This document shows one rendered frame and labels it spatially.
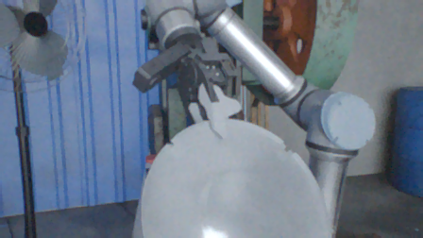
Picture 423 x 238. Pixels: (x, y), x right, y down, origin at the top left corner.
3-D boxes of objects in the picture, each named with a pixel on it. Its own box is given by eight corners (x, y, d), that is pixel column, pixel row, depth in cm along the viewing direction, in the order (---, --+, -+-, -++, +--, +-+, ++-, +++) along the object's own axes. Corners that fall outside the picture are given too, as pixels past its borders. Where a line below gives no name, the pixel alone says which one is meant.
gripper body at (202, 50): (242, 76, 58) (213, 27, 63) (197, 78, 53) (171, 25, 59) (223, 105, 63) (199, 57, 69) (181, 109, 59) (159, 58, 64)
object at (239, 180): (353, 210, 57) (357, 209, 57) (271, 402, 40) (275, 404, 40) (223, 89, 58) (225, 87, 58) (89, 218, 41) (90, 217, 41)
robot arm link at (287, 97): (325, 104, 100) (200, -26, 86) (348, 110, 89) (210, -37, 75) (297, 134, 100) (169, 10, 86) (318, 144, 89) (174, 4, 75)
